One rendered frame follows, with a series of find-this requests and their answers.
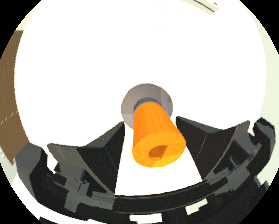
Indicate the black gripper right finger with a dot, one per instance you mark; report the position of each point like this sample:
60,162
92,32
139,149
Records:
206,144

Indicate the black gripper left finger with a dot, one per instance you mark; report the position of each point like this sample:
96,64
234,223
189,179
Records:
100,158

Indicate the grey stepped shaft on round pedestal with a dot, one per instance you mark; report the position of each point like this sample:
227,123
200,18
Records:
144,93

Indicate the orange knob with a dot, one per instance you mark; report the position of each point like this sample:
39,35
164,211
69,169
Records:
156,142

